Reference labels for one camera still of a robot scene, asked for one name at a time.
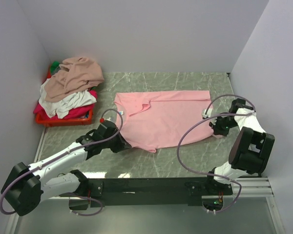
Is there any green garment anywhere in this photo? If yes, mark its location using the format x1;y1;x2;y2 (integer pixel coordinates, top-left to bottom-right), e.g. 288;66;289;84
50;61;60;73

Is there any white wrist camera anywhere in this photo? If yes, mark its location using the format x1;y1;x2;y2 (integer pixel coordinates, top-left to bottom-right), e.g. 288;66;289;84
99;117;113;123
202;108;213;119

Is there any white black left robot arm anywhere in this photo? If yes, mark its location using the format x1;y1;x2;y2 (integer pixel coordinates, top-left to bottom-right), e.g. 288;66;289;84
0;119;131;216

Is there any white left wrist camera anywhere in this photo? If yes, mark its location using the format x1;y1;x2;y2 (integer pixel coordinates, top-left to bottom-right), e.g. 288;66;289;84
99;117;113;123

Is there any black base beam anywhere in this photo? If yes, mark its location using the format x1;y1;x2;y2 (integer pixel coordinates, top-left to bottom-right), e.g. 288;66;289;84
76;176;233;206

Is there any red plastic basket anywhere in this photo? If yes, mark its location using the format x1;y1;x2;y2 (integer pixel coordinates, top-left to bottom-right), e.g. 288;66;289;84
34;67;98;127

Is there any beige t shirt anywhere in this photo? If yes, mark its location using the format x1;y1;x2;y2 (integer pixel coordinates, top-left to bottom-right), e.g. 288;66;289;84
44;57;105;102

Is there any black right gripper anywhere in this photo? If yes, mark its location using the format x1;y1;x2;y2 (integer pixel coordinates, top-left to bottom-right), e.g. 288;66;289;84
209;115;238;137

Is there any magenta t shirt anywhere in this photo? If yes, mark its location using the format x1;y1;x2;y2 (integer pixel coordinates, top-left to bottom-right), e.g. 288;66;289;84
33;90;98;120

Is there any white t shirt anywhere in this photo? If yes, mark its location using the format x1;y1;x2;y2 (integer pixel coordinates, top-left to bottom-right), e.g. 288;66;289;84
38;78;97;119

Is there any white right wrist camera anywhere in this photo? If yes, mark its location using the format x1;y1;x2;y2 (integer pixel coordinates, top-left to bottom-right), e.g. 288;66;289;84
202;108;213;119

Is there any pink t shirt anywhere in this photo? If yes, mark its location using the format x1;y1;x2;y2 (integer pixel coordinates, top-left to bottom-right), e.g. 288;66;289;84
114;91;213;153

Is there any aluminium frame rail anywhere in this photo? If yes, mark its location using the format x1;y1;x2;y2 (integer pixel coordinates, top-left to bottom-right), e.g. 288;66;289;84
3;126;286;234

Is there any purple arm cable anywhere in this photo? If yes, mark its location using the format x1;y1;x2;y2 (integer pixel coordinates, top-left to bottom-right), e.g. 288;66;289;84
0;108;125;216
176;94;257;213

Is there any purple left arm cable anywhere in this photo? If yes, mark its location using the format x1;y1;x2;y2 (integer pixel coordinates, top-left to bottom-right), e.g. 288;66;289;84
0;108;125;216

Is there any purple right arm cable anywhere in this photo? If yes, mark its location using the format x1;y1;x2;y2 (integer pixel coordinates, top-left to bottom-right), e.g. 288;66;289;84
176;94;257;213

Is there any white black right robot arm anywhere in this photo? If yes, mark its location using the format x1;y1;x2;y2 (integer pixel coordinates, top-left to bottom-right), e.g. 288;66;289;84
204;98;275;195

